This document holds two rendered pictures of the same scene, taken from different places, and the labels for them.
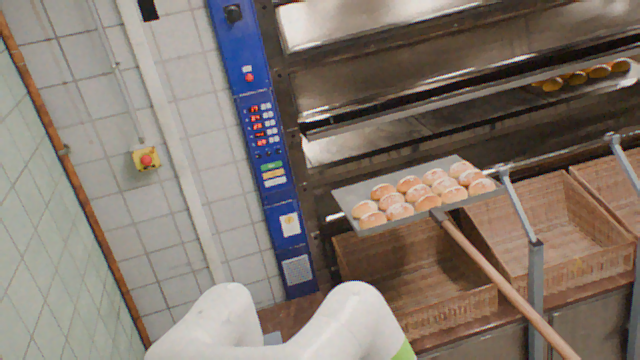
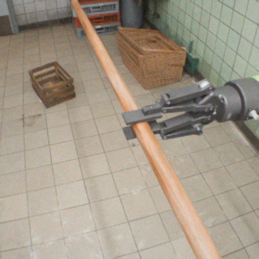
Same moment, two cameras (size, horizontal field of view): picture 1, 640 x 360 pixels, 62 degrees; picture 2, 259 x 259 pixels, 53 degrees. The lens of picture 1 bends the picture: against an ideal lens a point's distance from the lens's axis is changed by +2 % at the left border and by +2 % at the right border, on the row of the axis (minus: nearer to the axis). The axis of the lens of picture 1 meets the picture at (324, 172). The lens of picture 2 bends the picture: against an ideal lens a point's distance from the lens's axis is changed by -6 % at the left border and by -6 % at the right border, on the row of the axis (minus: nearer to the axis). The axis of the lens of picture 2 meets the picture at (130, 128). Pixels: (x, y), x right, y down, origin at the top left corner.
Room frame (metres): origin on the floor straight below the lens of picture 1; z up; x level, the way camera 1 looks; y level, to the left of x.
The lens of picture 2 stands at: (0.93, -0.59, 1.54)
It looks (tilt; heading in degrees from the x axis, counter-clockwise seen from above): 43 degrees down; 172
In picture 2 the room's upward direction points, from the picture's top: straight up
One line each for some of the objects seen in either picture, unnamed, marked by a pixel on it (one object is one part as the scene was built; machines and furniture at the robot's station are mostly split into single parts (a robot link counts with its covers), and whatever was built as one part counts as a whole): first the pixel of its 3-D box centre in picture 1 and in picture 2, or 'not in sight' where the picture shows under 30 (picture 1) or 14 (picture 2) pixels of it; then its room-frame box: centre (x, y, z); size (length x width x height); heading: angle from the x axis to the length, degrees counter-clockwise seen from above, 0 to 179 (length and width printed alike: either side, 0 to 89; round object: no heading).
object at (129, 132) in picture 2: not in sight; (141, 129); (0.55, -0.51, 1.17); 0.07 x 0.03 x 0.01; 100
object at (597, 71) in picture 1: (553, 62); not in sight; (2.70, -1.32, 1.21); 0.61 x 0.48 x 0.06; 9
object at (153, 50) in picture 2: not in sight; (150, 45); (-1.49, -0.04, 0.32); 0.56 x 0.49 x 0.28; 17
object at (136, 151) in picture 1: (147, 155); not in sight; (1.89, 0.65, 1.46); 0.10 x 0.07 x 0.10; 99
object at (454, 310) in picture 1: (410, 272); not in sight; (1.82, -0.28, 0.72); 0.56 x 0.49 x 0.28; 99
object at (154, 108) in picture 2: not in sight; (156, 104); (0.55, -0.49, 1.23); 0.05 x 0.01 x 0.03; 100
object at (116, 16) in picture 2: not in sight; (95, 15); (-2.72, -0.54, 0.23); 0.60 x 0.40 x 0.16; 99
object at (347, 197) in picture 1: (412, 189); not in sight; (1.71, -0.31, 1.19); 0.55 x 0.36 x 0.03; 100
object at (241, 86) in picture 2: not in sight; (241, 100); (0.52, -0.28, 1.19); 0.12 x 0.06 x 0.09; 10
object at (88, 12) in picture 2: not in sight; (93, 4); (-2.72, -0.55, 0.38); 0.60 x 0.40 x 0.16; 97
